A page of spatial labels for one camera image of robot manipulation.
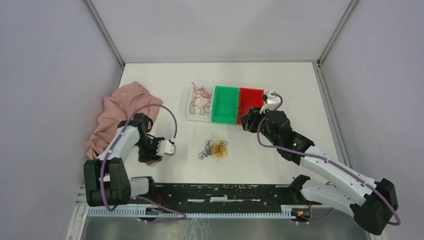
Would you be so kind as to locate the pink cloth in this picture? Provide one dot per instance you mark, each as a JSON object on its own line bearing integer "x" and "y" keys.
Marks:
{"x": 117, "y": 107}

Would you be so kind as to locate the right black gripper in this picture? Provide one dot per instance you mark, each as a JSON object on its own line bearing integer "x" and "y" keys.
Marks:
{"x": 253, "y": 115}

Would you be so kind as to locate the red plastic bin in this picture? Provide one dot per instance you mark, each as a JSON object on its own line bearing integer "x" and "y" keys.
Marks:
{"x": 248, "y": 97}

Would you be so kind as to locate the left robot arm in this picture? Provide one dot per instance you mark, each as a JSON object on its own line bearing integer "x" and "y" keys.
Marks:
{"x": 106, "y": 179}

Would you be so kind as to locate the clear plastic bin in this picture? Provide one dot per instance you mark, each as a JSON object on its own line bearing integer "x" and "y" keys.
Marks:
{"x": 200, "y": 103}

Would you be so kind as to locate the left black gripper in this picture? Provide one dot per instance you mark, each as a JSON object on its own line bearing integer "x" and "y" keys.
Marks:
{"x": 143, "y": 157}

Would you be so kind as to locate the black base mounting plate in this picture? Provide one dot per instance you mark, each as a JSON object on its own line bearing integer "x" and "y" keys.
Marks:
{"x": 201, "y": 198}

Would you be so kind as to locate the white slotted cable duct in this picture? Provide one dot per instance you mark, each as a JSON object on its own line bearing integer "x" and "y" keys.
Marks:
{"x": 145, "y": 212}

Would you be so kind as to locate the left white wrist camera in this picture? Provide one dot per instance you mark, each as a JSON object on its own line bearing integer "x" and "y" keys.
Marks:
{"x": 166, "y": 147}

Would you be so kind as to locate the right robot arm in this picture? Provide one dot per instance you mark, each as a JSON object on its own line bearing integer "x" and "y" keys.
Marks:
{"x": 372, "y": 204}

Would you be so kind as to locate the green plastic bin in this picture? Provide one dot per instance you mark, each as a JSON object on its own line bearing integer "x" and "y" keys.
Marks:
{"x": 225, "y": 104}

